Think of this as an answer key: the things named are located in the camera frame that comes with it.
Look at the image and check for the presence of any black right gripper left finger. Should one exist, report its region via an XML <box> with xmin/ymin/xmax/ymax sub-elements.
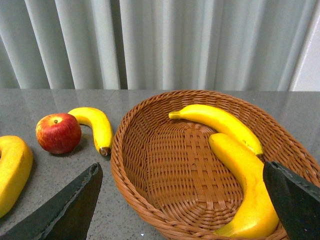
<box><xmin>0</xmin><ymin>163</ymin><xmax>103</xmax><ymax>240</ymax></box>

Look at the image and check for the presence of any brown wicker basket right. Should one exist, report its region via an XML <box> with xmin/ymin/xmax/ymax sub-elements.
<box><xmin>111</xmin><ymin>90</ymin><xmax>320</xmax><ymax>240</ymax></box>

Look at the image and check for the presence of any yellow banana in basket front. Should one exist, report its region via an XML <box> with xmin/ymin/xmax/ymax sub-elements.
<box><xmin>208</xmin><ymin>133</ymin><xmax>279</xmax><ymax>238</ymax></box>

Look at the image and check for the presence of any red apple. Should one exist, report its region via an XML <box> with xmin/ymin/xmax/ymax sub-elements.
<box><xmin>35</xmin><ymin>113</ymin><xmax>82</xmax><ymax>155</ymax></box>

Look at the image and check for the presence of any yellow banana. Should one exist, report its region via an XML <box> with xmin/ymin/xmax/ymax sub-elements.
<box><xmin>0</xmin><ymin>135</ymin><xmax>33</xmax><ymax>217</ymax></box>
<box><xmin>68</xmin><ymin>107</ymin><xmax>114</xmax><ymax>156</ymax></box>
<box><xmin>208</xmin><ymin>133</ymin><xmax>279</xmax><ymax>238</ymax></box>
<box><xmin>168</xmin><ymin>104</ymin><xmax>264</xmax><ymax>157</ymax></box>

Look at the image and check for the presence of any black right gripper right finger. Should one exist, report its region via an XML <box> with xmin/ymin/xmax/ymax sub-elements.
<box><xmin>263</xmin><ymin>161</ymin><xmax>320</xmax><ymax>240</ymax></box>

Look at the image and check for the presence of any grey-white curtain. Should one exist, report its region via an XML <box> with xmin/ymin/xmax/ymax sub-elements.
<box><xmin>0</xmin><ymin>0</ymin><xmax>320</xmax><ymax>91</ymax></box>

